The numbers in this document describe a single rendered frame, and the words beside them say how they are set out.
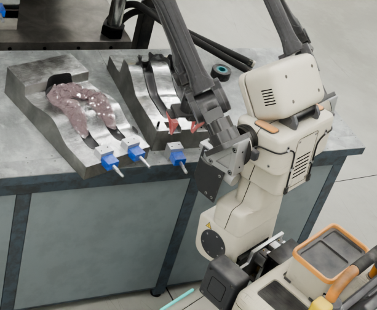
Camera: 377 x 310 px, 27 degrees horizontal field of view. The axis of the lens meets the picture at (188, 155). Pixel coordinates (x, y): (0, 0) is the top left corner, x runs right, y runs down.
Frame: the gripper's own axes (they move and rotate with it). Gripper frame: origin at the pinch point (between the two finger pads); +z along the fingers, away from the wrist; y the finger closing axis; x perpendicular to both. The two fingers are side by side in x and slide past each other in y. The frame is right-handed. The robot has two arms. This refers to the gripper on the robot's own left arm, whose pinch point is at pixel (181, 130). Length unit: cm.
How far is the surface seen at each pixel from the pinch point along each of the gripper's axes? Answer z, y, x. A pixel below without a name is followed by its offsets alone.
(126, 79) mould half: 4.3, 6.3, -36.2
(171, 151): 7.8, 2.4, 0.9
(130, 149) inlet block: 5.5, 17.6, 0.9
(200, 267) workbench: 77, -29, -3
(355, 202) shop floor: 93, -143, -42
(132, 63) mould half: -1.0, 4.3, -38.2
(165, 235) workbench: 55, -8, -3
